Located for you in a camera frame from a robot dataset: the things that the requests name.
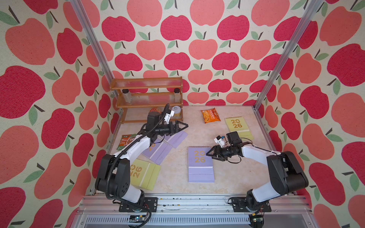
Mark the yellow-green calendar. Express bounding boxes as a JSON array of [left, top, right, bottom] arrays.
[[225, 116, 254, 141], [130, 159, 161, 191]]

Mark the orange snack bag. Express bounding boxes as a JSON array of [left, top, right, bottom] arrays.
[[201, 108, 221, 124]]

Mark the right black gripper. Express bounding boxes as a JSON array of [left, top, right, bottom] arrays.
[[206, 145, 233, 161]]

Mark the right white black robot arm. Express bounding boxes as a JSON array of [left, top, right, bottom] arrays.
[[206, 132, 309, 213]]

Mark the aluminium front rail frame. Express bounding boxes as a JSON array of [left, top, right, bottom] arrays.
[[70, 194, 319, 228]]

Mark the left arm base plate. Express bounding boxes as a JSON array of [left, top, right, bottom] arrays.
[[119, 197, 158, 213]]

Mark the aluminium corner post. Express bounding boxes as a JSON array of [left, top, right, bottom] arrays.
[[70, 1, 114, 84], [253, 0, 324, 113]]

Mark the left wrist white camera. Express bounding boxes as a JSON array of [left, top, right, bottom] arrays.
[[163, 110, 175, 124]]

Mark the wooden three-tier shelf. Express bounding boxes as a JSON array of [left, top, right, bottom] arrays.
[[110, 77, 183, 124]]

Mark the glass spice jar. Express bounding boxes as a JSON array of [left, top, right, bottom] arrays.
[[122, 89, 133, 104], [174, 88, 182, 104]]

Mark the green red food packet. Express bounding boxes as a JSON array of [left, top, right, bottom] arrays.
[[117, 134, 137, 151]]

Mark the right glass spice jar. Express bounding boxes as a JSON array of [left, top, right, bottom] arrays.
[[174, 88, 182, 104]]

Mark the white lid yellow can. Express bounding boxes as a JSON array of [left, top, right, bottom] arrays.
[[172, 106, 182, 118]]

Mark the purple calendar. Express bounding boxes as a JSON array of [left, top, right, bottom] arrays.
[[188, 146, 215, 183], [163, 131, 188, 149], [142, 142, 172, 165]]

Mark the red flat tin can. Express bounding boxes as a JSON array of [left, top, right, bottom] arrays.
[[149, 107, 162, 114]]

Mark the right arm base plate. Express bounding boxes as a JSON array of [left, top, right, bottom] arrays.
[[227, 197, 272, 213]]

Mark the left aluminium corner post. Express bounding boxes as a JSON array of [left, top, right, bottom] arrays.
[[70, 1, 114, 84]]

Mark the right aluminium corner post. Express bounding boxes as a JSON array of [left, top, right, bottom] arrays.
[[253, 0, 324, 113]]

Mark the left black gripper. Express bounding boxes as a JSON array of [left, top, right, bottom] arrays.
[[155, 121, 188, 135]]

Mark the left glass spice jar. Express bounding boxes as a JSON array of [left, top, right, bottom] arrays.
[[122, 89, 133, 104]]

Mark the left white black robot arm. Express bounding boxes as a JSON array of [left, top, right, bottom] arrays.
[[95, 111, 189, 211]]

